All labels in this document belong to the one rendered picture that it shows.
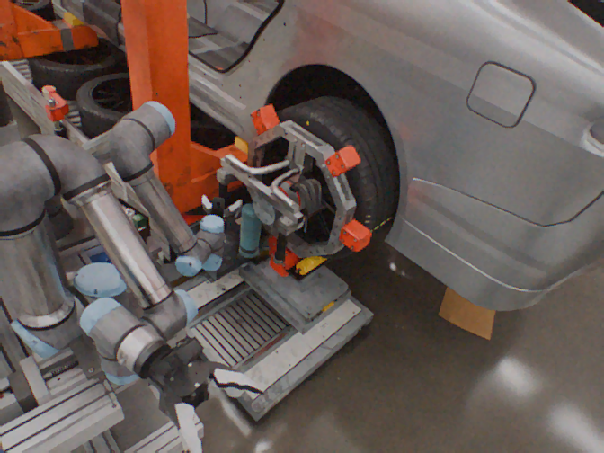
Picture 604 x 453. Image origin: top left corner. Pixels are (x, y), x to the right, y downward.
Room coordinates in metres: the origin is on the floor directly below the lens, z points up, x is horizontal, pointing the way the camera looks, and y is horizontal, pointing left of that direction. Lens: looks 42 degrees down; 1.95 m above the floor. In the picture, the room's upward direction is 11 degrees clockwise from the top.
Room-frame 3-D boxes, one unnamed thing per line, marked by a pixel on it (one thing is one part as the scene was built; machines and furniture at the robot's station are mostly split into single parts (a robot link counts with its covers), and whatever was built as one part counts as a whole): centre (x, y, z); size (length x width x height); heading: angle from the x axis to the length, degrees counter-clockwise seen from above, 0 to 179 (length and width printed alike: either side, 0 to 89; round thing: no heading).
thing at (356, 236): (1.25, -0.20, 0.85); 0.09 x 0.08 x 0.07; 53
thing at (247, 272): (1.59, -0.02, 0.13); 0.50 x 0.36 x 0.10; 53
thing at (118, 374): (0.46, 0.30, 1.12); 0.11 x 0.08 x 0.11; 152
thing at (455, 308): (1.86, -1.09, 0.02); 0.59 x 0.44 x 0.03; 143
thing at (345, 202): (1.43, 0.05, 0.85); 0.54 x 0.07 x 0.54; 53
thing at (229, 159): (1.40, 0.21, 1.03); 0.19 x 0.18 x 0.11; 143
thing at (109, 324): (0.45, 0.31, 1.21); 0.11 x 0.08 x 0.09; 62
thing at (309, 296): (1.57, -0.05, 0.32); 0.40 x 0.30 x 0.28; 53
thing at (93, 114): (2.59, 1.26, 0.39); 0.66 x 0.66 x 0.24
